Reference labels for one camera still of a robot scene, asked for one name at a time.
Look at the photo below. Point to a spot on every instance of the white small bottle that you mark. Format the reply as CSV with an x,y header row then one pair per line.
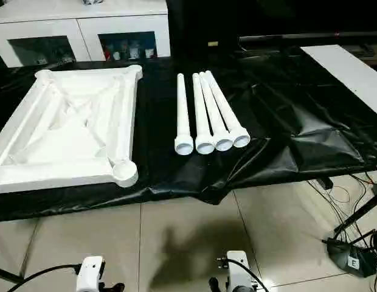
x,y
116,55
149,53
134,50

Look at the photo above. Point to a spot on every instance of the black floor device white label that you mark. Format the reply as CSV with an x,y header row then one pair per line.
x,y
343,255

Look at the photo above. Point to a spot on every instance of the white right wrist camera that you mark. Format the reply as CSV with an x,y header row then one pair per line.
x,y
237,267

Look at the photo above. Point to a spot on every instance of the white plastic table leg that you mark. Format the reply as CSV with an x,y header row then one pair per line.
x,y
214,109
201,115
181,106
226,106

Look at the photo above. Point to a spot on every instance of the black metal stand leg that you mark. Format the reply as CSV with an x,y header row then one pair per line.
x,y
358,213
9,275

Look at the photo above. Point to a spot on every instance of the white plastic table top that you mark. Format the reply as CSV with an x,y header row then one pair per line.
x,y
70,121

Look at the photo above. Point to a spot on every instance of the white glass-door cabinet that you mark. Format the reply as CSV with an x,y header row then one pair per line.
x,y
85,24

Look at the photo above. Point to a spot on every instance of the black plastic mat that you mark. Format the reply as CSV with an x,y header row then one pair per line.
x,y
267,121

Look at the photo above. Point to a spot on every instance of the black white crumpled bundle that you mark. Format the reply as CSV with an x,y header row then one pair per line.
x,y
88,2

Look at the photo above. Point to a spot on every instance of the black power adapter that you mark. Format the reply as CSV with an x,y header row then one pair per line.
x,y
324,183

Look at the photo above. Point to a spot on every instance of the yellow label sticker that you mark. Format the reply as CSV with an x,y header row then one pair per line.
x,y
213,43

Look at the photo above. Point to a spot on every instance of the white flat board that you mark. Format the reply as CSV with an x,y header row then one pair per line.
x,y
352,76

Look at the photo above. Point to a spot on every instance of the black tall cabinet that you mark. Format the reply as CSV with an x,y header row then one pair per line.
x,y
200,24

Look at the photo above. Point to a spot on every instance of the black long bar device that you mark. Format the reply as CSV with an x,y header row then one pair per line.
x,y
313,36

